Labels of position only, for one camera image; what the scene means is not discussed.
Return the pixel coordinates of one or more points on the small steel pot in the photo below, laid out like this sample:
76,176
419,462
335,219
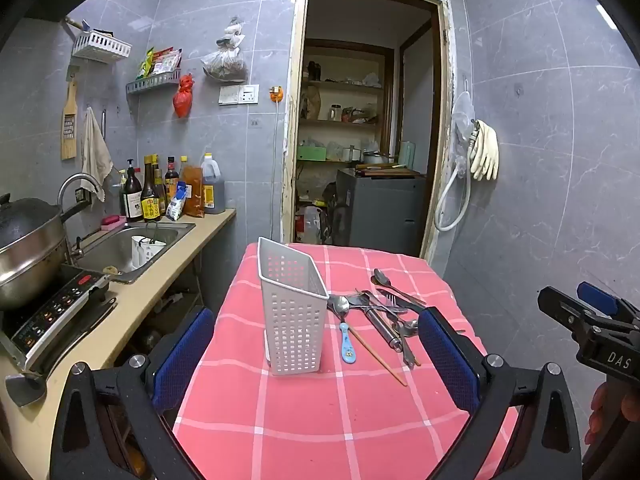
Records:
374,157

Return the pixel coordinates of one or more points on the red cap sauce bottle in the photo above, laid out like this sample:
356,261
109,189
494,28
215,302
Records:
171,175

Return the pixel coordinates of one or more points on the dark pump bottle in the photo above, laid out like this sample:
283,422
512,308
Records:
132,200

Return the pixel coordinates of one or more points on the cooking oil jug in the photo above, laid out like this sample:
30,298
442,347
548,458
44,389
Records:
214,190

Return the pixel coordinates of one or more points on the white wall socket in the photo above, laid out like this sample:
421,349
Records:
239,94

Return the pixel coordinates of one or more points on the steel sink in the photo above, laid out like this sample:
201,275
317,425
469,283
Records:
110,250

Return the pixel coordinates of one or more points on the steel faucet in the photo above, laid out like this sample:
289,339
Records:
75,180

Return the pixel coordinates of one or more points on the pink checkered tablecloth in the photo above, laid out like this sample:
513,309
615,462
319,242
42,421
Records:
310,410

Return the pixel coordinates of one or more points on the red plastic bag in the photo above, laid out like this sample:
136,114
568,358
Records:
183,100

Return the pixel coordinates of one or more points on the steel wok with lid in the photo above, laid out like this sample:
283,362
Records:
30,255

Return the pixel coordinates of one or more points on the person's right hand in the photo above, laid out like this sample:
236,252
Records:
597,412

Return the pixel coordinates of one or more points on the grey wall rack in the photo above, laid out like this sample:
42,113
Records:
150,82

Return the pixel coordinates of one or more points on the cream rubber gloves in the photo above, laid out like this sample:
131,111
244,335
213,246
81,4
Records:
486,152

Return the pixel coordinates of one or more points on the hanging clear plastic bag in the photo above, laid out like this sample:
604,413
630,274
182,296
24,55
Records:
461,125

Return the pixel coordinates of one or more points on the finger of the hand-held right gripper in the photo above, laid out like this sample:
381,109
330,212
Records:
562,310
597,296

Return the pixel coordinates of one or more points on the orange plug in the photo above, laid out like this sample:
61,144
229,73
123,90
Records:
276,94

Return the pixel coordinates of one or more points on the worn door frame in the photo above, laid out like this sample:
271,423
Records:
292,110

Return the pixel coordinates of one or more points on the long steel spoon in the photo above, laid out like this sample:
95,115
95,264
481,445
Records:
381,276

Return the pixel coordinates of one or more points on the wooden shelf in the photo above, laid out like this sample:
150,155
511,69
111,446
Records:
345,85

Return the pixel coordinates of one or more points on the white perforated utensil basket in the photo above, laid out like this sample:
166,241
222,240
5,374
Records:
292,330

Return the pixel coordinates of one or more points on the short steel spoon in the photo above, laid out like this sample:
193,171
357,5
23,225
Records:
407,328

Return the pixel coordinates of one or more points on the wooden chopstick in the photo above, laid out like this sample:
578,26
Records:
380,357

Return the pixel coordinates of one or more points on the blue white packet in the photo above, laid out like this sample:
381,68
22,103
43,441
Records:
176,205

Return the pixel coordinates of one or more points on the beige kitchen counter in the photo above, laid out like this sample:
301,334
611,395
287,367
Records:
150,285

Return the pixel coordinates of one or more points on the colourful snack packets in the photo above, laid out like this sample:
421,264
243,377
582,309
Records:
162,62

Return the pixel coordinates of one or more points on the beige hanging towel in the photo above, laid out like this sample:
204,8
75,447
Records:
95,155

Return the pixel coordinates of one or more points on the grey cabinet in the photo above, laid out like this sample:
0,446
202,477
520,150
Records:
380,210

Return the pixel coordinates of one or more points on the white cup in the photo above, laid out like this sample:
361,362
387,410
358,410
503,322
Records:
145,252

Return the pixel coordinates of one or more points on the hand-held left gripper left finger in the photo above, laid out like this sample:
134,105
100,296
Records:
182,360

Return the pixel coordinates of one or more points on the white wall rack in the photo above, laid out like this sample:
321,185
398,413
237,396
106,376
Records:
100,50

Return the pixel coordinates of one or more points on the pink sponge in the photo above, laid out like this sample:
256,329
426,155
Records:
114,222

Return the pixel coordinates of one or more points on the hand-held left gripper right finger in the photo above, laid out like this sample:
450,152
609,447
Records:
447,360

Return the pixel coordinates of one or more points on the wooden cutting boards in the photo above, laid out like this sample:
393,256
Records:
390,171

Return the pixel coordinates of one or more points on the black induction cooker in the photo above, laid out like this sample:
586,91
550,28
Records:
55,315

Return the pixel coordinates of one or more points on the wooden grater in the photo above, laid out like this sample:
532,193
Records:
70,125

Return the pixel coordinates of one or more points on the green box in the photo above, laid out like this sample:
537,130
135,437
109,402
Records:
311,153

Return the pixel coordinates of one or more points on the yellow label sauce bottle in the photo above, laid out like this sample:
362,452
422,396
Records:
151,205

